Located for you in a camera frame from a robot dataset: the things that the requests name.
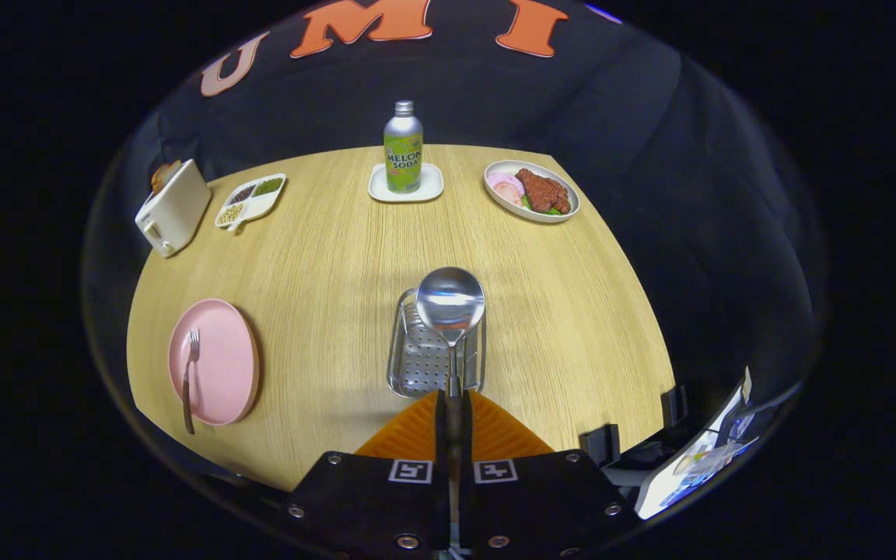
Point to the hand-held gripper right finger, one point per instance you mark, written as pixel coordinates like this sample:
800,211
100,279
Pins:
467,447

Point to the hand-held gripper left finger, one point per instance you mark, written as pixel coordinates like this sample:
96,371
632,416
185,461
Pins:
440,447

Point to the black table clamp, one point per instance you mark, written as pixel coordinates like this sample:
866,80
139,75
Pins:
600,445
673,404

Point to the pink plate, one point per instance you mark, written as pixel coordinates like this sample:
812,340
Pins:
222,365

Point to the white oval plate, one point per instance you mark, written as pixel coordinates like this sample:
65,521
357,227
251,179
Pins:
498,204

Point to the green vegetable pieces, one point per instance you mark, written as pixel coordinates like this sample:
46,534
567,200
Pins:
527,203

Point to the white square coaster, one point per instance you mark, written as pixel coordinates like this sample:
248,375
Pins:
431,187

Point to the pink ham slices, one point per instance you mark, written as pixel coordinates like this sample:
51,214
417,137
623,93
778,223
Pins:
504,187

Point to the brown meat piece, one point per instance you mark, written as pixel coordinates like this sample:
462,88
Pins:
545,190

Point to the green label metal bottle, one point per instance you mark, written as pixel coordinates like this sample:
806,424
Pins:
404,155

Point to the white divided dish with beans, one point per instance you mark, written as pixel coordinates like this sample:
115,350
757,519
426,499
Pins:
257,204

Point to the white toaster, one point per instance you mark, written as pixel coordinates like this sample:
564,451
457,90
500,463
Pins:
176,214

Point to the toasted bread slice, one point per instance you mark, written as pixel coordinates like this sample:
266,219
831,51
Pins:
164,176

